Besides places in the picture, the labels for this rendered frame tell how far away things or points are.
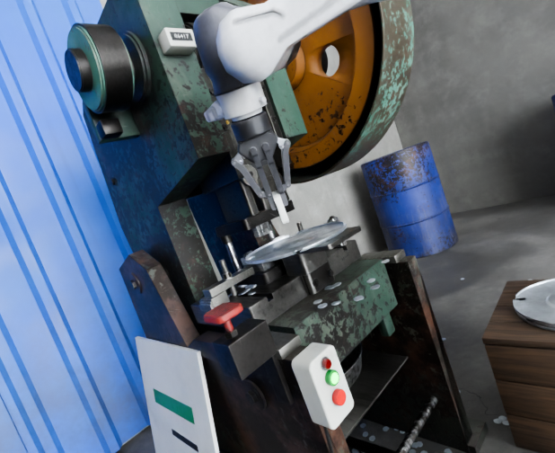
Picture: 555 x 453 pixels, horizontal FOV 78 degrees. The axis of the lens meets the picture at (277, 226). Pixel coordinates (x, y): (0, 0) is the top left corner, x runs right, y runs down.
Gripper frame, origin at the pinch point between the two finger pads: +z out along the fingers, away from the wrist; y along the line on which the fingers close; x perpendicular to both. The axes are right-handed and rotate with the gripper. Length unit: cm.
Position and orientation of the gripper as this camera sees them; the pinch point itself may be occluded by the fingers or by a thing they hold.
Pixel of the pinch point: (280, 207)
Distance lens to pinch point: 75.2
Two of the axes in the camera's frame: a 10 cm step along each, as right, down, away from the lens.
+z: 3.2, 8.5, 4.2
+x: -1.3, -4.0, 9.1
